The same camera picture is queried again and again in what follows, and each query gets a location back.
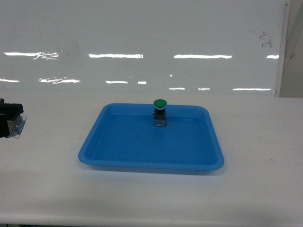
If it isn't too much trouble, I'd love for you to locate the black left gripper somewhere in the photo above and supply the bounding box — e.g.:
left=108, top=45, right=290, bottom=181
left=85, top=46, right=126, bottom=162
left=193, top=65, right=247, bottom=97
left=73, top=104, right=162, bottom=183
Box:
left=0, top=98, right=24, bottom=138

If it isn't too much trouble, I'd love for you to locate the red mushroom push button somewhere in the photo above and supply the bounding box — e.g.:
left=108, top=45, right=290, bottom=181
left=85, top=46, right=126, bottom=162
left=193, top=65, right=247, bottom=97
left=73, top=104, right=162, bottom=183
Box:
left=8, top=113, right=27, bottom=139

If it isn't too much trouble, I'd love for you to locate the blue plastic tray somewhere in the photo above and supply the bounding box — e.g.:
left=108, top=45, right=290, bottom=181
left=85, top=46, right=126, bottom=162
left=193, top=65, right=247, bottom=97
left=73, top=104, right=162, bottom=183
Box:
left=78, top=103, right=224, bottom=173

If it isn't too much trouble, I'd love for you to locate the green mushroom push button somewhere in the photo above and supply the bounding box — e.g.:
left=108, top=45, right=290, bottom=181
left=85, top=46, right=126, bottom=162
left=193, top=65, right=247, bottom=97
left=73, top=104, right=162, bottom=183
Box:
left=153, top=99, right=167, bottom=127

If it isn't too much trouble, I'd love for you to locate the white board metal frame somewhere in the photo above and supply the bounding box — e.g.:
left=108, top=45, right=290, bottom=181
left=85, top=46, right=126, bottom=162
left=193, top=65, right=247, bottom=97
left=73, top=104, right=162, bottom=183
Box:
left=274, top=0, right=303, bottom=98

